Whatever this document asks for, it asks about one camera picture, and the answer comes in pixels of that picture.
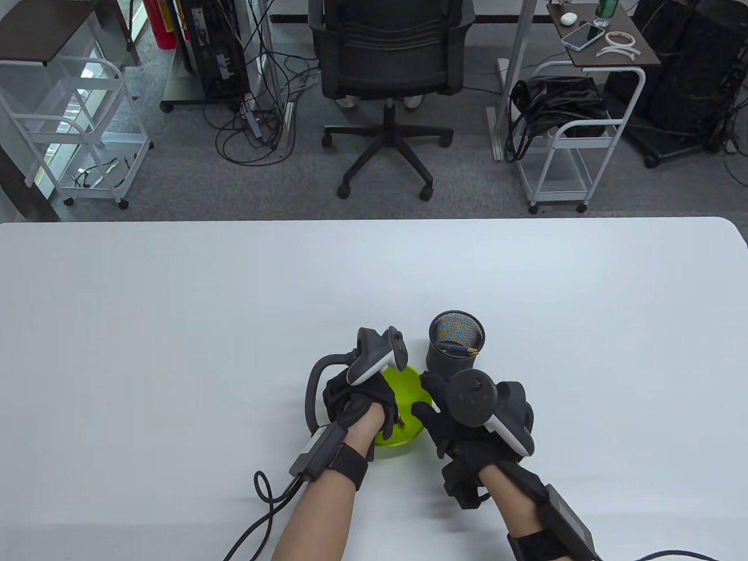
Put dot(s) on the person's left hand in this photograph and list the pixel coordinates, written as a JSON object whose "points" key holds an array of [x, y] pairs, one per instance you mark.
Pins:
{"points": [[362, 397]]}

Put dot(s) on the person's right hand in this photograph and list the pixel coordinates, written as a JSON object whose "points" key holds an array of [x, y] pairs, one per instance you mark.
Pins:
{"points": [[461, 444]]}

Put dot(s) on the blue pen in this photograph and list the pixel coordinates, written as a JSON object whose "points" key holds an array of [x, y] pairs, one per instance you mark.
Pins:
{"points": [[447, 346]]}

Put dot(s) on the person's left forearm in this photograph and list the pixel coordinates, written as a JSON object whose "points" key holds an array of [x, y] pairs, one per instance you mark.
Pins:
{"points": [[321, 514]]}

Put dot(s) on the person's right forearm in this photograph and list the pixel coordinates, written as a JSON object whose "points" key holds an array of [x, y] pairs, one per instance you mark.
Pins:
{"points": [[508, 502]]}

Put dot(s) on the grey white VR controller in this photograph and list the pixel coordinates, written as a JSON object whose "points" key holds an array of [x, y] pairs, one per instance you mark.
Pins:
{"points": [[467, 397], [374, 356]]}

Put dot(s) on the lime green plastic bowl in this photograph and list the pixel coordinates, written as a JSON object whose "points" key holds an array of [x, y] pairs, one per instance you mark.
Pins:
{"points": [[409, 385]]}

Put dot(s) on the black armband with box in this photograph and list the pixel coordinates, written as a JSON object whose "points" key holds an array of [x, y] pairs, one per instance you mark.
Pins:
{"points": [[567, 520], [318, 450]]}

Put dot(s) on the black mesh pen cup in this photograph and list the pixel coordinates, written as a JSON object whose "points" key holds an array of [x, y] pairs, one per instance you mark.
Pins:
{"points": [[438, 362]]}

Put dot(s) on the white rolling cart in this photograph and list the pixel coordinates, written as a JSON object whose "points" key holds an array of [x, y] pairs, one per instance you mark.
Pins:
{"points": [[555, 181], [58, 87]]}

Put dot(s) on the white power strip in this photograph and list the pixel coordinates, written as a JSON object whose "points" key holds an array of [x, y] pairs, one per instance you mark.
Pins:
{"points": [[287, 125]]}

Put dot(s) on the grey power strip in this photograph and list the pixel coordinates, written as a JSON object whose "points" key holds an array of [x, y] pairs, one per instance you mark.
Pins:
{"points": [[254, 120]]}

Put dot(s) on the black office chair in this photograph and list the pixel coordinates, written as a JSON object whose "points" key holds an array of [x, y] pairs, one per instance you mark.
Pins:
{"points": [[388, 58]]}

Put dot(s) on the black bag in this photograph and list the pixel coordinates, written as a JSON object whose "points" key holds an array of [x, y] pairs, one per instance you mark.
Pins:
{"points": [[555, 102]]}

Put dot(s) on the grey rolling platform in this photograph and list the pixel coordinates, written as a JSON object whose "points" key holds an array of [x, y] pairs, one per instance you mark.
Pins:
{"points": [[181, 87]]}

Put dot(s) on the black computer tower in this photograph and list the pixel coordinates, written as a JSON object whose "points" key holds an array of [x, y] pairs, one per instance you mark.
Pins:
{"points": [[210, 52]]}

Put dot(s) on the brown side table top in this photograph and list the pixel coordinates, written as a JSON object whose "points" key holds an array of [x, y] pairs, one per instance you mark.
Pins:
{"points": [[578, 55]]}

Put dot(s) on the white curved plastic piece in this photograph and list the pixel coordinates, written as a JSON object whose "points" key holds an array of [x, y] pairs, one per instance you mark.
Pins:
{"points": [[619, 52]]}

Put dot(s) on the white smartphone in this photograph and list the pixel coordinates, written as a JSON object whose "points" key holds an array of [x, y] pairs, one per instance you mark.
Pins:
{"points": [[583, 36]]}

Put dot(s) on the red fire extinguisher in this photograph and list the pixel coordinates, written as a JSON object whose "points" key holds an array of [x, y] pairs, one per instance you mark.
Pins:
{"points": [[158, 26]]}

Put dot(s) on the white earbuds case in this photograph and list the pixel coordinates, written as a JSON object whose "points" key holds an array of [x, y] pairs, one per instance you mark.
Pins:
{"points": [[568, 18]]}

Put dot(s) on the white tape roll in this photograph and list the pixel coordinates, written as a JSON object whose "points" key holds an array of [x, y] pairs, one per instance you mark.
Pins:
{"points": [[610, 39]]}

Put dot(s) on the black equipment stack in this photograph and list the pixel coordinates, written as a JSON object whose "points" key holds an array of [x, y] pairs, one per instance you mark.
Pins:
{"points": [[689, 70]]}

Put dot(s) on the green bottle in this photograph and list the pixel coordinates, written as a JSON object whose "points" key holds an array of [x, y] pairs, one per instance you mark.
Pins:
{"points": [[606, 10]]}

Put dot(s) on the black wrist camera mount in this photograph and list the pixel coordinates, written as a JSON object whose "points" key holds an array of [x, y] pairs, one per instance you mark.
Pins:
{"points": [[461, 485]]}

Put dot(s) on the white desk leg frame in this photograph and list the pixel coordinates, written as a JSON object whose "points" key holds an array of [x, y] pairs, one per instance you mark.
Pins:
{"points": [[517, 58], [263, 58]]}

